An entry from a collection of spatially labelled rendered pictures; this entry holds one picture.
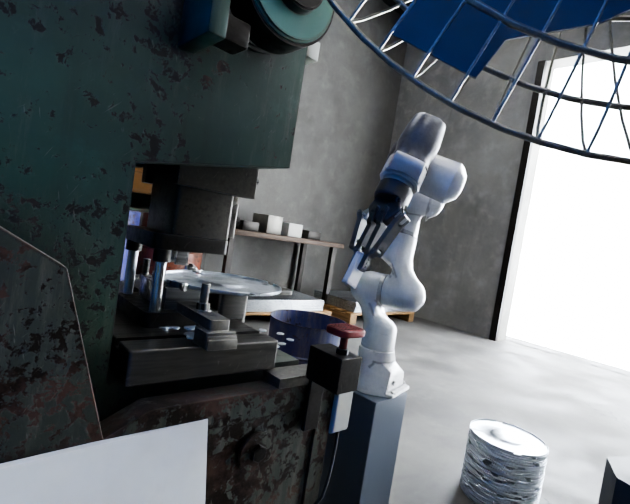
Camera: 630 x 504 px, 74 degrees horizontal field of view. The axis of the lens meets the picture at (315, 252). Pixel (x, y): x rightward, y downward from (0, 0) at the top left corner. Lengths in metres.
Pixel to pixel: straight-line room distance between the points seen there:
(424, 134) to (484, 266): 4.66
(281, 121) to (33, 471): 0.69
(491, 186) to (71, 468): 5.34
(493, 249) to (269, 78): 4.83
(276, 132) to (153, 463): 0.62
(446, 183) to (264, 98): 0.43
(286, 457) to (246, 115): 0.70
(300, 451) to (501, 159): 5.02
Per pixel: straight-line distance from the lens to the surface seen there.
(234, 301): 1.01
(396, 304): 1.35
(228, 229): 0.94
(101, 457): 0.74
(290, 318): 2.42
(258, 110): 0.84
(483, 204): 5.64
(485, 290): 5.52
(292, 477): 1.02
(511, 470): 1.88
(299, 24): 0.78
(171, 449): 0.78
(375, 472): 1.52
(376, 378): 1.41
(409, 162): 0.84
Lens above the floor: 0.94
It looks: 3 degrees down
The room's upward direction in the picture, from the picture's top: 9 degrees clockwise
